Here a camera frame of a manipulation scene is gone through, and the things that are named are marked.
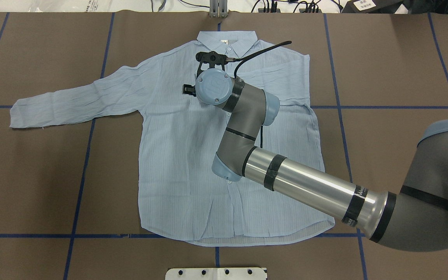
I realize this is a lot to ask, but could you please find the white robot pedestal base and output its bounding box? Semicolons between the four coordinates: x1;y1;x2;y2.
165;267;268;280

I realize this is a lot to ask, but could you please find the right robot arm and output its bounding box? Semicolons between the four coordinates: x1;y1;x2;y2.
182;68;448;252

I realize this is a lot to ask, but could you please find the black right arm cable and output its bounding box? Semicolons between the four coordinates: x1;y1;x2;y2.
224;40;292;148

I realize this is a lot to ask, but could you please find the light blue button shirt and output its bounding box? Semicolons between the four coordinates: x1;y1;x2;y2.
10;31;336;247

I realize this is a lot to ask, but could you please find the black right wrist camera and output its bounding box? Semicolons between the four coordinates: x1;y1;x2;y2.
195;51;228;73

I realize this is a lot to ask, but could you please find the aluminium frame post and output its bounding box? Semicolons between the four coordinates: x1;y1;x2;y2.
209;0;229;18

